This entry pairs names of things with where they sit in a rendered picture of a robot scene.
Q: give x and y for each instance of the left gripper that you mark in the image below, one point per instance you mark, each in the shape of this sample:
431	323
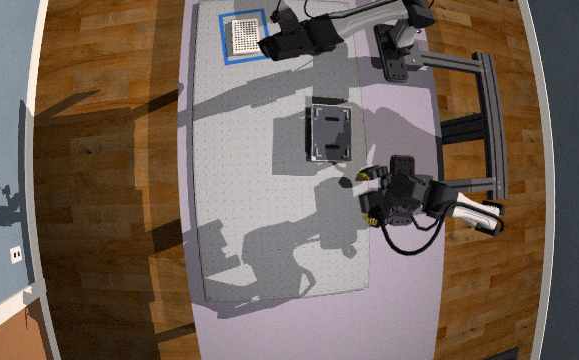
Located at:
385	183

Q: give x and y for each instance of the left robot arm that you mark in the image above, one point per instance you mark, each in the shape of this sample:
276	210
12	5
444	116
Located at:
403	185

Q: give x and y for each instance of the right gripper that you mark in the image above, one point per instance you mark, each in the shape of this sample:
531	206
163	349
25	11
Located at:
262	43

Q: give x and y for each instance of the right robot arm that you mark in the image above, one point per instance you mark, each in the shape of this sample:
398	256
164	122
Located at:
341	25

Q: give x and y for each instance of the blue rectangular tape outline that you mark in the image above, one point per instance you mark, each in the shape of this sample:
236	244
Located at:
224	41

